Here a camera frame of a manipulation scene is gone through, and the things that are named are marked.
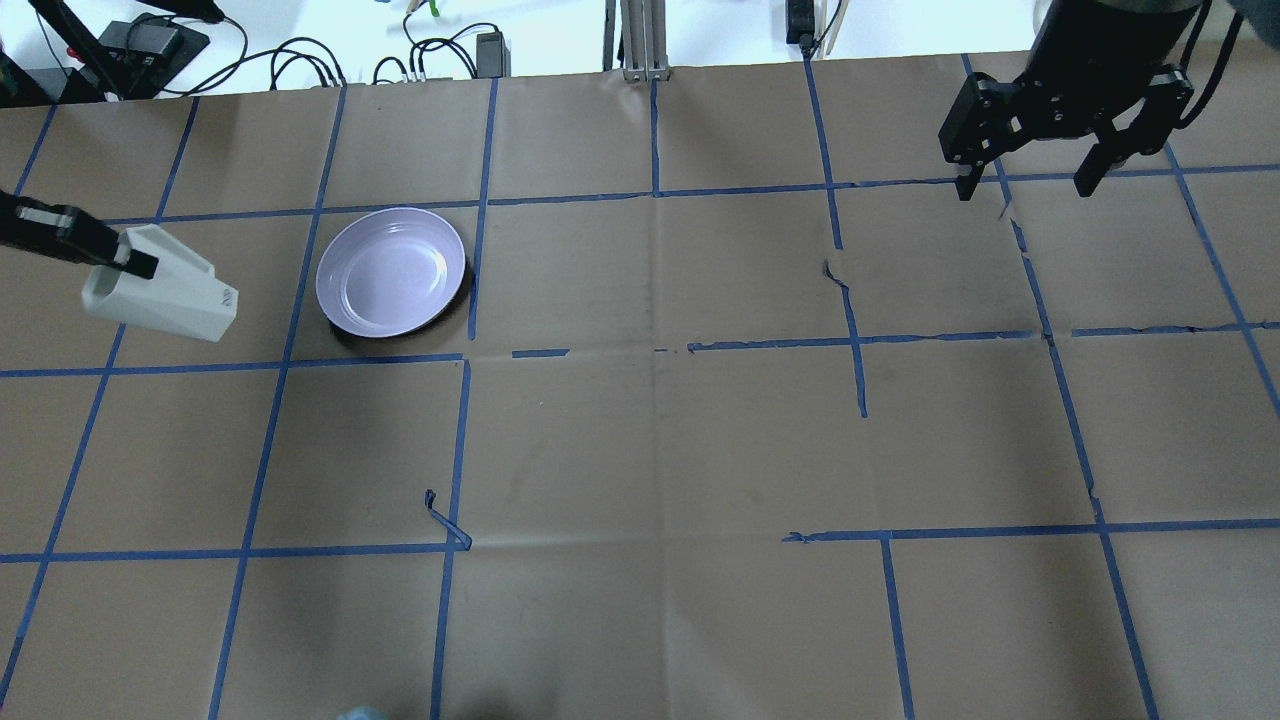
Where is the black gripper, cup side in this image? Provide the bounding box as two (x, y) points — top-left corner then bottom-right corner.
(938, 1), (1201, 202)

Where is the white angular cup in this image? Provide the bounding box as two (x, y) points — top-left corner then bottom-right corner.
(79, 224), (239, 342)

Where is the lavender plate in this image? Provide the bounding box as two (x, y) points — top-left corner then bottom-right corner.
(315, 208), (468, 340)

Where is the black device on floor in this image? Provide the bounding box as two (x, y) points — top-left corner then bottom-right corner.
(59, 13), (210, 100)

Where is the black power adapter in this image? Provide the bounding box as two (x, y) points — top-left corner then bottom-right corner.
(474, 29), (511, 79)

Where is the black cables bundle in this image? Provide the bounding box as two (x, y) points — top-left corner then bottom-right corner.
(29, 0), (500, 96)

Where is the aluminium profile post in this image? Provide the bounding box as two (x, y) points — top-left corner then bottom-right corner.
(602, 0), (671, 83)

